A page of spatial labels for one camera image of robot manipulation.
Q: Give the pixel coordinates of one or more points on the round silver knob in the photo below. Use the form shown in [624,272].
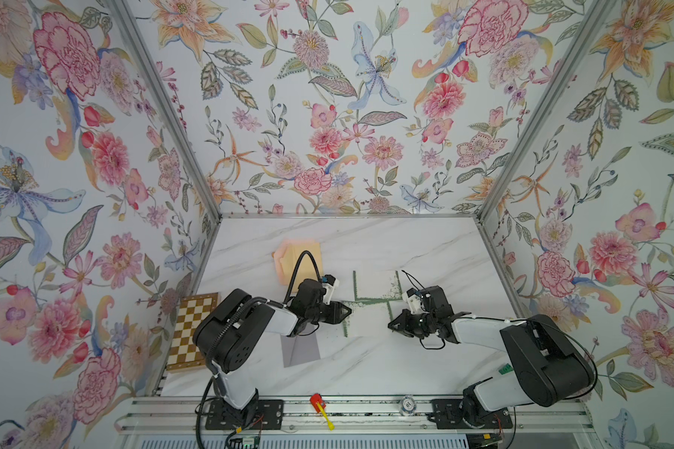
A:
[408,405]

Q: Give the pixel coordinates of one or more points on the green tag label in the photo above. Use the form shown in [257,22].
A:
[506,369]

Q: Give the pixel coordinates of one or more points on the aluminium corner frame post left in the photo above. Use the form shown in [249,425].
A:
[130,32]

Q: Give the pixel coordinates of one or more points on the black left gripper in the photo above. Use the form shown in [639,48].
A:
[334,310]

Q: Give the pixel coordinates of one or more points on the yellow stick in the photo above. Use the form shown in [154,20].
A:
[330,424]

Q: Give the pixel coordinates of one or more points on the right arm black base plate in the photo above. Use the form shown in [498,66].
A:
[453,414]

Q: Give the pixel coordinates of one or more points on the grey lavender envelope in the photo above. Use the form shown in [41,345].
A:
[299,350]

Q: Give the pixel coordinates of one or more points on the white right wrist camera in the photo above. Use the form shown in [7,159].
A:
[413,301]

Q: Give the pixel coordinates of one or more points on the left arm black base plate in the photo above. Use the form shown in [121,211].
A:
[258,414]

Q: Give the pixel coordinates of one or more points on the yellow envelope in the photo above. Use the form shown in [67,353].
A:
[308,264]

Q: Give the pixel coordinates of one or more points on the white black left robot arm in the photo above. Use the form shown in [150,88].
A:
[230,333]

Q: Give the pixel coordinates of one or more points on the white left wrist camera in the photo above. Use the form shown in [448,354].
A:
[329,285]

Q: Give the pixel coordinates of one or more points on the wooden checkered chessboard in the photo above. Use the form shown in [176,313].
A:
[184,354]

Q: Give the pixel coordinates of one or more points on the aluminium front rail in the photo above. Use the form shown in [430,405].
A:
[352,414]

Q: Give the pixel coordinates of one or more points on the pink envelope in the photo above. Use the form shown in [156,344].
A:
[284,260]

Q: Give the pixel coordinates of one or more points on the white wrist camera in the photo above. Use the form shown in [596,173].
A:
[329,285]
[413,301]

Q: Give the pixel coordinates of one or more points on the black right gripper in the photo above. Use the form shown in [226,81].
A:
[403,326]

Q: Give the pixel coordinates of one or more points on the green bordered letter paper underneath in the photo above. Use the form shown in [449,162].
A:
[377,285]

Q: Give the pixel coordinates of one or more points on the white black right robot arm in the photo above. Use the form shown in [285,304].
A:
[546,366]

